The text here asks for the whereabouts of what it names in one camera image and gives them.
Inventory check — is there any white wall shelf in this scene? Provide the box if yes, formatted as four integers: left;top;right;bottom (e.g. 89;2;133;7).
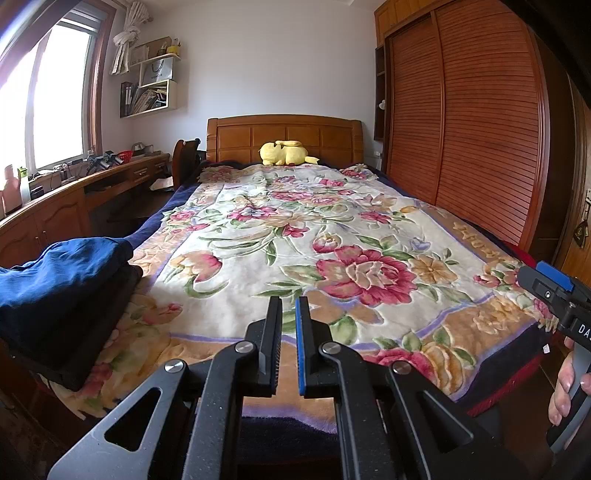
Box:
119;37;182;118

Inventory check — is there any wooden chair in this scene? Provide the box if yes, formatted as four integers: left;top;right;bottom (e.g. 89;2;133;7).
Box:
172;137;202;190

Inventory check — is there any row of books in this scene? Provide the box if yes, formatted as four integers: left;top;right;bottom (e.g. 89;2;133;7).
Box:
121;82;169;116

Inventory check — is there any floral blanket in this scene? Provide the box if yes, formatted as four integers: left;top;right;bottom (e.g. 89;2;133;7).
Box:
46;164;561;432

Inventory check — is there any tied white curtain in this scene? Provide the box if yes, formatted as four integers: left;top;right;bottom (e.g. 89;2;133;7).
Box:
110;0;154;75

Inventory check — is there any yellow plush toy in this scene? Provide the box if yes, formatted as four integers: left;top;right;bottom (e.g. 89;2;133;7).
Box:
259;140;320;166

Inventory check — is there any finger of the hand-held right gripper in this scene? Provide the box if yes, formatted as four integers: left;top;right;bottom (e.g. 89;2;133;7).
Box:
517;267;578;330
536;261;574;292

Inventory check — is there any blue suit jacket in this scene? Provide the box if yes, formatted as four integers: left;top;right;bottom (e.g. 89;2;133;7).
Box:
0;237;134;356

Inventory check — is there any white shopping bag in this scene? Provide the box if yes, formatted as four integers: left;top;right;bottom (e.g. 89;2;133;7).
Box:
140;58;174;88

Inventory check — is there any window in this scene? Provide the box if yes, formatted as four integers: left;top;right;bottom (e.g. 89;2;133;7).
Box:
0;0;116;176

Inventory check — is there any wooden door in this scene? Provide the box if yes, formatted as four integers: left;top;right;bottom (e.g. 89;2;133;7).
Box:
556;78;591;278

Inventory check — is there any pink bottle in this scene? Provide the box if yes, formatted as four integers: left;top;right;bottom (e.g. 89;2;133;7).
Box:
2;165;21;215

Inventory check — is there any wooden bed headboard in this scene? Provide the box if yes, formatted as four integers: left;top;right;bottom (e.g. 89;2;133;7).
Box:
206;115;365;166

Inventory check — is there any person's right hand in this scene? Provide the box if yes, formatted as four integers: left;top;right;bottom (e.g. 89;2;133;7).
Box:
550;337;591;425

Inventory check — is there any wooden desk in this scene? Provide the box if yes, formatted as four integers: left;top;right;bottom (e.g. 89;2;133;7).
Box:
0;151;172;268

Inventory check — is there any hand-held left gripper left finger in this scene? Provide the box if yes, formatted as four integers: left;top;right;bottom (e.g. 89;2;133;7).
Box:
46;295;283;480

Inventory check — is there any wooden slatted wardrobe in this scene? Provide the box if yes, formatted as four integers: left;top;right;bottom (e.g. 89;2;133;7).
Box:
373;0;583;259

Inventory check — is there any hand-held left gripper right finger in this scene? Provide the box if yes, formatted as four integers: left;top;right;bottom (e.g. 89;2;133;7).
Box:
295;295;527;480

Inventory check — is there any black desk gadget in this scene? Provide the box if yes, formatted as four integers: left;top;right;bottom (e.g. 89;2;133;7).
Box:
88;151;123;174

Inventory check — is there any black folded garment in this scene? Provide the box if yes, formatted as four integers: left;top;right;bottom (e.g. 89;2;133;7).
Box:
9;265;144;393

